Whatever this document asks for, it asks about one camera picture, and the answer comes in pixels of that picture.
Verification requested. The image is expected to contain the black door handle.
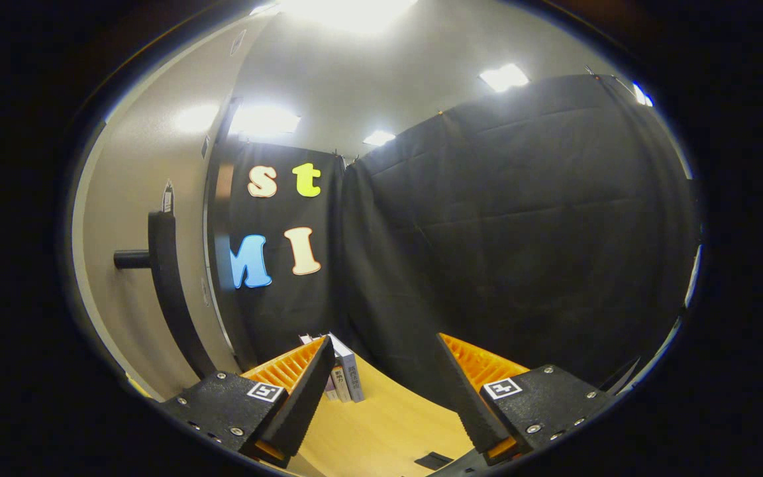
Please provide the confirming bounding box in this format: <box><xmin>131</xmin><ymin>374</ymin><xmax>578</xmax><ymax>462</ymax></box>
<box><xmin>114</xmin><ymin>211</ymin><xmax>217</xmax><ymax>378</ymax></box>

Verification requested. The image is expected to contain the blue book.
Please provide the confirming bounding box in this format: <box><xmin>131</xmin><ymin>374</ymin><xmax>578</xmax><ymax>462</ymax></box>
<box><xmin>327</xmin><ymin>333</ymin><xmax>366</xmax><ymax>402</ymax></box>

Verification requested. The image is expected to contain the beige cabinet door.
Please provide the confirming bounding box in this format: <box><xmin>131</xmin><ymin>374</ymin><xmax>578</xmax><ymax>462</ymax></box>
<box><xmin>70</xmin><ymin>13</ymin><xmax>273</xmax><ymax>399</ymax></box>

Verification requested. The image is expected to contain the small black flat object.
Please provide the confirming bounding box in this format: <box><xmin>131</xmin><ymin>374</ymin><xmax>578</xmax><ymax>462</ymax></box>
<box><xmin>415</xmin><ymin>452</ymin><xmax>453</xmax><ymax>472</ymax></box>

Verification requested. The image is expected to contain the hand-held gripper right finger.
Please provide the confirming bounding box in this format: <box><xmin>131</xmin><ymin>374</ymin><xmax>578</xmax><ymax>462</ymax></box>
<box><xmin>436</xmin><ymin>333</ymin><xmax>614</xmax><ymax>464</ymax></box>

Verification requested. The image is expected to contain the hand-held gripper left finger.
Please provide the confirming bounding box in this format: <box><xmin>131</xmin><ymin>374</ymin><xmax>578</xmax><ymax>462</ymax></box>
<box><xmin>156</xmin><ymin>335</ymin><xmax>336</xmax><ymax>468</ymax></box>

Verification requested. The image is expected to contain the dark grey cabinet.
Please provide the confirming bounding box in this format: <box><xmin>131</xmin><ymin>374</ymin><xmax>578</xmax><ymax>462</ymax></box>
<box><xmin>201</xmin><ymin>98</ymin><xmax>258</xmax><ymax>372</ymax></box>

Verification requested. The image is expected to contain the black backdrop cloth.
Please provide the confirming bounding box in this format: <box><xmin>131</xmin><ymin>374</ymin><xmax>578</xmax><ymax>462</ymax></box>
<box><xmin>213</xmin><ymin>73</ymin><xmax>701</xmax><ymax>413</ymax></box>

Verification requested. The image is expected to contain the white spine book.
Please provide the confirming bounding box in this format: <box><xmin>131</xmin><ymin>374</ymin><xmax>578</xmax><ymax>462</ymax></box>
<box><xmin>319</xmin><ymin>338</ymin><xmax>353</xmax><ymax>403</ymax></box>

